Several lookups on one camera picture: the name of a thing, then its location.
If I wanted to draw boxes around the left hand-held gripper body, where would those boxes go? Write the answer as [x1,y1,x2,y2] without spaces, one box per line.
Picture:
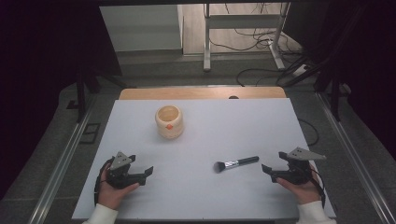
[106,151,148,190]

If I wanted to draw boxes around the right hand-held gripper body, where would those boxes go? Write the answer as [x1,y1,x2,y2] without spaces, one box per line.
[270,147,327,186]

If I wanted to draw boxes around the black makeup brush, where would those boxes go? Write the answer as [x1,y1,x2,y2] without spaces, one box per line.
[213,155,261,175]

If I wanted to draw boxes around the cream ceramic cup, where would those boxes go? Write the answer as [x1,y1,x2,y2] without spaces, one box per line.
[154,105,185,140]

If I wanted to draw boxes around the person's right hand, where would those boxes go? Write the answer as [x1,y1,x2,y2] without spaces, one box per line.
[275,169,322,206]

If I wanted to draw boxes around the person's left hand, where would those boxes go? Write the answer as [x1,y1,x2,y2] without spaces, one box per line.
[97,162,141,211]

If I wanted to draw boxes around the white table mat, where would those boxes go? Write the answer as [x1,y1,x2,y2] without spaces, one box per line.
[71,98,337,222]

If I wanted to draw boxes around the black metal stand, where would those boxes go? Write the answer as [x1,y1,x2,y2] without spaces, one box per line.
[313,69,344,123]
[65,63,129,124]

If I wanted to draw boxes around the white power strip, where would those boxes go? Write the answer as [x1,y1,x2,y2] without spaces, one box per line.
[292,63,309,77]

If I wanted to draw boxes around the wooden table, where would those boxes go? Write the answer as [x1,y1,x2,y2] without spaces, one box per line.
[118,86,288,101]

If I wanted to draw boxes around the black curtain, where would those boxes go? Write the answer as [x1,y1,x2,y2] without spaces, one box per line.
[0,0,123,201]
[281,0,396,161]

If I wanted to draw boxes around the white panel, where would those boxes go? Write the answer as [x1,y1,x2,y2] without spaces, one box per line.
[99,4,185,52]

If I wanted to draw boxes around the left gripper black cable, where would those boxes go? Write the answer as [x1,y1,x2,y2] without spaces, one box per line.
[93,158,115,207]

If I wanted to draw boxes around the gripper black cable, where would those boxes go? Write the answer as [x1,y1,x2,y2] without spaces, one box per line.
[307,167,327,209]
[93,158,115,207]

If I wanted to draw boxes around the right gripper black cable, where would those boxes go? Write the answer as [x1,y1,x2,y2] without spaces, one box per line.
[307,167,327,209]

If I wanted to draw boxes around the thin black cable loop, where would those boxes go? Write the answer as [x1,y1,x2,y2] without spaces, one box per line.
[298,118,320,147]

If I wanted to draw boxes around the black rectangular floor frame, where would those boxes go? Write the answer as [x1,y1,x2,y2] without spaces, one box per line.
[78,122,102,145]

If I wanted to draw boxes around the metal floor rail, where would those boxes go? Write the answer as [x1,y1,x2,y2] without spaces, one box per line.
[315,92,396,224]
[35,101,96,224]

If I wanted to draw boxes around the tangled black floor cables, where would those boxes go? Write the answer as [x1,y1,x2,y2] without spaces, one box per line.
[207,3,304,54]

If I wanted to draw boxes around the white desk frame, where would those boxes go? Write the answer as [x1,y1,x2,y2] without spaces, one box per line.
[203,2,291,73]

